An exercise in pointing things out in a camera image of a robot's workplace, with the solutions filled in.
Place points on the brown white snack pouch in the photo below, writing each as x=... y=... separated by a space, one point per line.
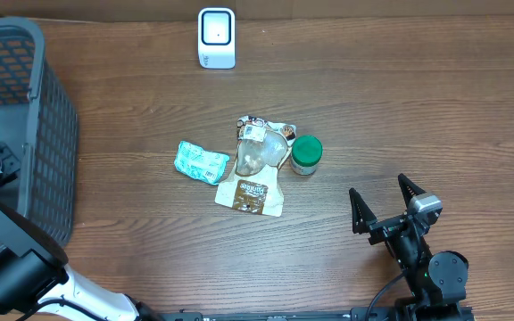
x=252 y=185

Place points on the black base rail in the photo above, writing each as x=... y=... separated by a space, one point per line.
x=275 y=315

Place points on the teal tissue pack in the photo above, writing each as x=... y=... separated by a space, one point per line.
x=199 y=164

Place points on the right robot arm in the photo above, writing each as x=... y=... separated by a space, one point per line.
x=437 y=282

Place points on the grey plastic basket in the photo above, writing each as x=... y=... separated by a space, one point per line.
x=39 y=132

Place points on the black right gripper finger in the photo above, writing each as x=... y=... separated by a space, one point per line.
x=409 y=190
x=362 y=215

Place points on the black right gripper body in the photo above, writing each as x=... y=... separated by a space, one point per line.
x=386 y=230

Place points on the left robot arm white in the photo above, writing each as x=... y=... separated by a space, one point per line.
x=35 y=277

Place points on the green lid jar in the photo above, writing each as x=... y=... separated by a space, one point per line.
x=306 y=154

